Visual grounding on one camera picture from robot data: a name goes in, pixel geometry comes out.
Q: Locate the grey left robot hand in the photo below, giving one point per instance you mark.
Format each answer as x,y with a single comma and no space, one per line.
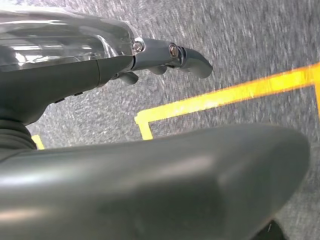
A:
62,43

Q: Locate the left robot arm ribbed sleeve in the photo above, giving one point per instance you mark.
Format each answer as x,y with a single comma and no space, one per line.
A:
15,136

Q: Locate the yellow floor tape line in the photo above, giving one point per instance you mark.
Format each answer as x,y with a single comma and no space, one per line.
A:
225,96
38,141

